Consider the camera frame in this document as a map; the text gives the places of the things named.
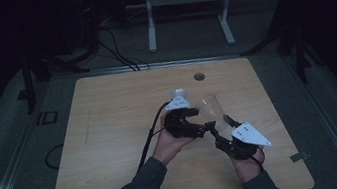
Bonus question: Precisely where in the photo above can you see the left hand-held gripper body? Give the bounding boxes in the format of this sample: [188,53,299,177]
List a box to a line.
[159,91,210,143]

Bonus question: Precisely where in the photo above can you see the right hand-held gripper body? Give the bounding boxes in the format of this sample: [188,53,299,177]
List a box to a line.
[212,118,275,165]

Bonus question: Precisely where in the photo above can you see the single clear plastic cup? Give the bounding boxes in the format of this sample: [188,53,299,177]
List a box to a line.
[195,91,230,135]

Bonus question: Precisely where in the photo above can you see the person's left hand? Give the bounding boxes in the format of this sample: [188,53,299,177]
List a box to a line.
[145,108,202,168]

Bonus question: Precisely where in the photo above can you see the person's right hand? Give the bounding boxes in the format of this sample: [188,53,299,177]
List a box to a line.
[229,145,270,186]

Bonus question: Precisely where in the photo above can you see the grey tape piece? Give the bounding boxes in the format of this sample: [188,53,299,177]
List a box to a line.
[289,151,310,164]

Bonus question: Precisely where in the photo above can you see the black tripod stand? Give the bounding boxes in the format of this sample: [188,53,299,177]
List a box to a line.
[16,40,95,116]
[232,0,328,95]

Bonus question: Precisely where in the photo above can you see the dark equipment with red light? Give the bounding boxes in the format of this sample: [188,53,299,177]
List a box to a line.
[74,0,104,56]

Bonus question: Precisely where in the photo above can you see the right hand-held gripper cable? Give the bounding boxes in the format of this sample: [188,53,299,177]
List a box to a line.
[247,145,269,175]

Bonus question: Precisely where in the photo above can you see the black floor cables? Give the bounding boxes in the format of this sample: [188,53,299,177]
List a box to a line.
[96,20,151,77]

